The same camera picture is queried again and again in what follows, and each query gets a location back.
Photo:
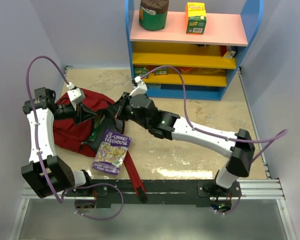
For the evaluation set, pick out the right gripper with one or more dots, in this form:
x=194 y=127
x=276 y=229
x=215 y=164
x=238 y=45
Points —
x=118 y=109

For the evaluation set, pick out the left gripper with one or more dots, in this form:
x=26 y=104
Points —
x=82 y=114

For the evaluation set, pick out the green treehouse book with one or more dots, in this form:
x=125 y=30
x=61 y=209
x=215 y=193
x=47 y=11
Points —
x=96 y=122

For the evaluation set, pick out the red backpack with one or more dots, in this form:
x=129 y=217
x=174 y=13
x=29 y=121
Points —
x=73 y=137

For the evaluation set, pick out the purple treehouse book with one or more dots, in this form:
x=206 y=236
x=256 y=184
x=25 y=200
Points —
x=111 y=152

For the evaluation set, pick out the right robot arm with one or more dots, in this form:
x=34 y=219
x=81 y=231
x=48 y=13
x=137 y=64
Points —
x=235 y=146

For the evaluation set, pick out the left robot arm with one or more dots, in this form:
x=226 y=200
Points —
x=46 y=173

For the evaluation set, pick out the small green box left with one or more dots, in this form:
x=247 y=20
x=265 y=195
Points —
x=140 y=71

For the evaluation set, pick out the small green box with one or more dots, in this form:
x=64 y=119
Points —
x=140 y=71
x=160 y=71

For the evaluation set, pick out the small green box right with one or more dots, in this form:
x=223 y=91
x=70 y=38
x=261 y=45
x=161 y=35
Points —
x=160 y=71

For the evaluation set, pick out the blue colourful shelf unit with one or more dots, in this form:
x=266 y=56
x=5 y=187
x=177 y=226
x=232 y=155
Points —
x=171 y=47

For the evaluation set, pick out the orange snack packet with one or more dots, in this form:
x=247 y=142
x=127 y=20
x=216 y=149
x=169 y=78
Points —
x=184 y=69

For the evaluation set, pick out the green brown canister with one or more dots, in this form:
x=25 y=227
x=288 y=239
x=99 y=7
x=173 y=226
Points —
x=153 y=14

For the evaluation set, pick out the red white small box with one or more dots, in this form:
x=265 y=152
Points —
x=228 y=54

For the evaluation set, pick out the orange green box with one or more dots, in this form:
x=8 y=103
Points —
x=196 y=18

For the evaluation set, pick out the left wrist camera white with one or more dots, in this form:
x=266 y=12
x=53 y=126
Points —
x=75 y=94

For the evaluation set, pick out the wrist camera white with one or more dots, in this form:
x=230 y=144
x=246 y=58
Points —
x=140 y=88
x=75 y=94

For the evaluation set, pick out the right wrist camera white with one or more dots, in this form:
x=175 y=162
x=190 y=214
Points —
x=140 y=88

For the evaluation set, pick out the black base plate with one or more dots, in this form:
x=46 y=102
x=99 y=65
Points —
x=157 y=192

